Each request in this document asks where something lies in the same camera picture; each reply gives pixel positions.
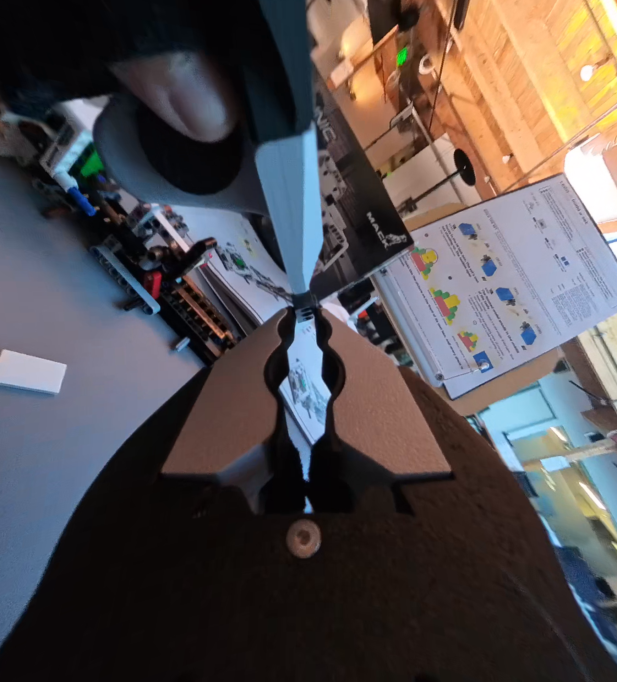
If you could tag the lego truck chassis model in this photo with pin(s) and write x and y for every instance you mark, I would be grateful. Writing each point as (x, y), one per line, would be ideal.
(196, 314)

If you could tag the lego instruction booklet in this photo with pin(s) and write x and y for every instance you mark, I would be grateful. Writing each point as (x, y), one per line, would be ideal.
(234, 250)

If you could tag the white rectangular block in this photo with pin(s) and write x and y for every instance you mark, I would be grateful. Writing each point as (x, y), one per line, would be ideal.
(26, 371)

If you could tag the black lego set box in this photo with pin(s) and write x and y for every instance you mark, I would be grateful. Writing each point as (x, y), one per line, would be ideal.
(361, 202)

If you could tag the laminated instruction sheet board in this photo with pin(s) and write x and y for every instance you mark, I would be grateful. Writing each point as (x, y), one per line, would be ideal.
(527, 287)

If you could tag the person's left hand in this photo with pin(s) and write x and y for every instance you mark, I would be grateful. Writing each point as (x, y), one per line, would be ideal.
(191, 96)

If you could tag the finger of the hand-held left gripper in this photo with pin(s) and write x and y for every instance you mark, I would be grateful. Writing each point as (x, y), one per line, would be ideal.
(292, 213)

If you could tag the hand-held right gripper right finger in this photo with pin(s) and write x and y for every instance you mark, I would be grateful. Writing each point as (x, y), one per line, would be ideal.
(388, 421)

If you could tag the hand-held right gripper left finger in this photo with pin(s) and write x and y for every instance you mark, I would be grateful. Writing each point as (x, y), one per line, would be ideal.
(223, 421)

